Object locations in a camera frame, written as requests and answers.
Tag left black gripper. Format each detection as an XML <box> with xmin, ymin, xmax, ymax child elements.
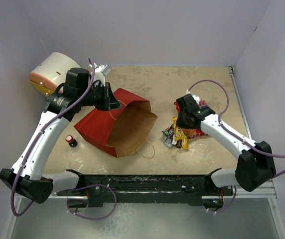
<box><xmin>79</xmin><ymin>82</ymin><xmax>122</xmax><ymax>112</ymax></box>

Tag red brown paper bag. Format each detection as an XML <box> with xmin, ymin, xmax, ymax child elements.
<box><xmin>74</xmin><ymin>88</ymin><xmax>157</xmax><ymax>158</ymax></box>

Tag large red snack bag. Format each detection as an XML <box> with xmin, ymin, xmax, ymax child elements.
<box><xmin>174</xmin><ymin>100</ymin><xmax>207</xmax><ymax>139</ymax></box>

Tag brown m&m candy packet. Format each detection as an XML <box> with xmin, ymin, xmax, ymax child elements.
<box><xmin>161</xmin><ymin>125</ymin><xmax>174</xmax><ymax>138</ymax></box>

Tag silver blue candy wrapper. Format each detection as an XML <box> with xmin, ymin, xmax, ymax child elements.
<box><xmin>163</xmin><ymin>135</ymin><xmax>173</xmax><ymax>147</ymax></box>

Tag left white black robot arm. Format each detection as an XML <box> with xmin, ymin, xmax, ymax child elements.
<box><xmin>0</xmin><ymin>65</ymin><xmax>121</xmax><ymax>204</ymax></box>

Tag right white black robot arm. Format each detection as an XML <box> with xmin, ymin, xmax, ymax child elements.
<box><xmin>176</xmin><ymin>94</ymin><xmax>276</xmax><ymax>195</ymax></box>

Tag small red black bottle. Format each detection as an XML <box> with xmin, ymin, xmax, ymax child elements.
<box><xmin>65</xmin><ymin>135</ymin><xmax>78</xmax><ymax>147</ymax></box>

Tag white cylindrical toy drawer cabinet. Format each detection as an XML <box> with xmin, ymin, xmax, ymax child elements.
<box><xmin>29</xmin><ymin>52</ymin><xmax>80</xmax><ymax>97</ymax></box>

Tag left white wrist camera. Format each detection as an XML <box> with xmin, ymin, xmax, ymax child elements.
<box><xmin>90</xmin><ymin>63</ymin><xmax>111</xmax><ymax>86</ymax></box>

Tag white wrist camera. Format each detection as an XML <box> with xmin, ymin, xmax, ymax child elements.
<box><xmin>90</xmin><ymin>63</ymin><xmax>111</xmax><ymax>86</ymax></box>
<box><xmin>185</xmin><ymin>90</ymin><xmax>200</xmax><ymax>104</ymax></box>

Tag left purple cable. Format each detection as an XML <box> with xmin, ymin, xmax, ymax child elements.
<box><xmin>9</xmin><ymin>57</ymin><xmax>96</xmax><ymax>217</ymax></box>

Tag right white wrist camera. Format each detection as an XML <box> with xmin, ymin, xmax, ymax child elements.
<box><xmin>185</xmin><ymin>90</ymin><xmax>200</xmax><ymax>104</ymax></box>

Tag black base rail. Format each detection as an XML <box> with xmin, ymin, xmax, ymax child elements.
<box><xmin>58</xmin><ymin>174</ymin><xmax>234</xmax><ymax>207</ymax></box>

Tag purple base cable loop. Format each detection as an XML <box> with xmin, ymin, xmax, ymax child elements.
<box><xmin>66</xmin><ymin>183</ymin><xmax>118</xmax><ymax>221</ymax></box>

